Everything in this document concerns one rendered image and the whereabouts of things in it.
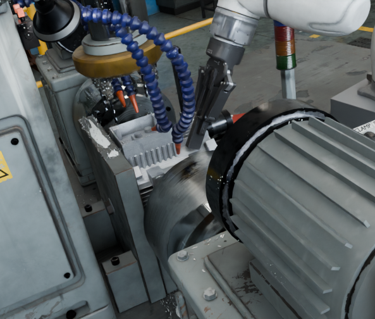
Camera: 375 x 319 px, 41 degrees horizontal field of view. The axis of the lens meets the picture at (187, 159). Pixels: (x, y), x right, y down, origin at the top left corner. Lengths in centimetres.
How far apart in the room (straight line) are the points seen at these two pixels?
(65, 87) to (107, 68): 54
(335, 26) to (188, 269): 49
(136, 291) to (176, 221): 35
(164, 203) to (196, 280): 23
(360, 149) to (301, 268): 13
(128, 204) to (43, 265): 19
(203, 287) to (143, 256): 43
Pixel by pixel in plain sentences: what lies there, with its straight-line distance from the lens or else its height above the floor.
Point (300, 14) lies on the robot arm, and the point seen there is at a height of 136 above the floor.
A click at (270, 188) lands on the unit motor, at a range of 50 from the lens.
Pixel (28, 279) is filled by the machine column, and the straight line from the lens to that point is 97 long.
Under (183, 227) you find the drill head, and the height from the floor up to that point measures 113.
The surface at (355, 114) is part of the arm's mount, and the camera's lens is 166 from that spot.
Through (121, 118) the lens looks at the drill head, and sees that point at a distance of 130.
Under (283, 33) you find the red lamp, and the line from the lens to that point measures 154.
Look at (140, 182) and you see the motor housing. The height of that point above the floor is 106.
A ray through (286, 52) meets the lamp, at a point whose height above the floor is 109.
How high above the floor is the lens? 161
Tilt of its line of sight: 30 degrees down
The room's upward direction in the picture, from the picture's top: 11 degrees counter-clockwise
